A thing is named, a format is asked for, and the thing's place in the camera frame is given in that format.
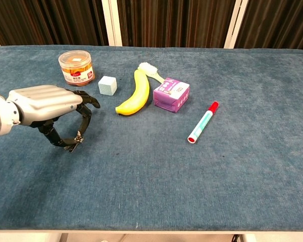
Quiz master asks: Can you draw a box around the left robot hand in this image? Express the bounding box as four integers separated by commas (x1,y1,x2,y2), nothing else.
6,85,101,153

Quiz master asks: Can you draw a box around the small silver key bunch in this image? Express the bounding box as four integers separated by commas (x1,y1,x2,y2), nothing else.
63,129,85,153

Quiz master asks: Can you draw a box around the clear round snack jar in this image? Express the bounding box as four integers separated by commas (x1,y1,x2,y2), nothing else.
58,50,95,87

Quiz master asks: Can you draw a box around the light blue cube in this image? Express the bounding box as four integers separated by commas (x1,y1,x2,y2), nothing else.
98,75,117,97

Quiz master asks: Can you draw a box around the yellow banana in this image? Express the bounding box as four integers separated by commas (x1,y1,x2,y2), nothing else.
115,69,150,116

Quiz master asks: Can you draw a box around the light green brush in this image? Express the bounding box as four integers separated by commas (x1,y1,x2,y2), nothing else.
137,62,167,85

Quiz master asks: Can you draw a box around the blue table cloth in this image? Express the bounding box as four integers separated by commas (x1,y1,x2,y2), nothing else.
0,45,303,232

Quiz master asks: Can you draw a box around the purple tissue pack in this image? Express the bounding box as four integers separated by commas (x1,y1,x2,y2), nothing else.
153,77,190,113

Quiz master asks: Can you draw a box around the black curtain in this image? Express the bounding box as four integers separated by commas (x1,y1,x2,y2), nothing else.
0,0,303,50

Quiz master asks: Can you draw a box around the red capped marker pen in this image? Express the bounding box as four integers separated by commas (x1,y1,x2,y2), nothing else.
187,101,220,144

